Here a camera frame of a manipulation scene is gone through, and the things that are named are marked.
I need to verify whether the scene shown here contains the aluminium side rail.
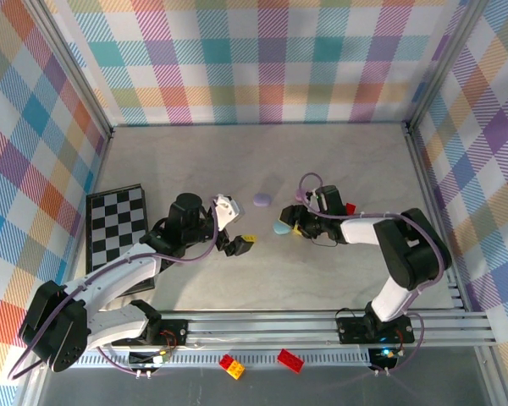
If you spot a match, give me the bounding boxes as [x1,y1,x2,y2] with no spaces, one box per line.
[58,129,116,316]
[404,121,469,313]

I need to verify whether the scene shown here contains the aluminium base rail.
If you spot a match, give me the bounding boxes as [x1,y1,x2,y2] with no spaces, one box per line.
[28,310,499,351]

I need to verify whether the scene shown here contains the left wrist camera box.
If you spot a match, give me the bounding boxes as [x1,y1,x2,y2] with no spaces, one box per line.
[213,193,242,232]

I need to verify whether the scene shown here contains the black white checkerboard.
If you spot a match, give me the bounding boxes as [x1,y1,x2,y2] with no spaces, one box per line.
[86,183,157,293]

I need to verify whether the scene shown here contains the grey slotted cable duct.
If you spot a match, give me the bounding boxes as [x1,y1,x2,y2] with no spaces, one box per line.
[48,351,373,368]

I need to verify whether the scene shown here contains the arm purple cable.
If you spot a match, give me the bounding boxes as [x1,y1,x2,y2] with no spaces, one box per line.
[295,172,452,376]
[7,198,221,380]

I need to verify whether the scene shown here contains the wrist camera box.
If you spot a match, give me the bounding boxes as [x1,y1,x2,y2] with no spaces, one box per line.
[305,189,325,212]
[213,193,242,232]

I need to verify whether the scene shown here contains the aluminium frame post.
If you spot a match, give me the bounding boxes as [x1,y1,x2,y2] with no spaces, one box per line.
[406,0,490,130]
[23,0,113,140]

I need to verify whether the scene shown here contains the red and yellow toy bricks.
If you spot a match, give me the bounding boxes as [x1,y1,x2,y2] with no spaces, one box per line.
[218,354,246,380]

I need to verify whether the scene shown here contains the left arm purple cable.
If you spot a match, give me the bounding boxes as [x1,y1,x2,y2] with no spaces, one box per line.
[7,198,221,380]

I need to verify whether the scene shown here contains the black controller board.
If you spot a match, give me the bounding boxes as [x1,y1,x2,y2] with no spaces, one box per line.
[128,349,174,369]
[367,346,398,370]

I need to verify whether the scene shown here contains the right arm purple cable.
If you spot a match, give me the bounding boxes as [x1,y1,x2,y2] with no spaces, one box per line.
[295,172,452,376]

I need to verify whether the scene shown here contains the red toy brick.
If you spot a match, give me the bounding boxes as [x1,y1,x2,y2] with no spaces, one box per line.
[277,348,305,373]

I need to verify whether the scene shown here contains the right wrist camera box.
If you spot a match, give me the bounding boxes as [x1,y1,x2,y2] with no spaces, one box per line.
[305,189,325,212]

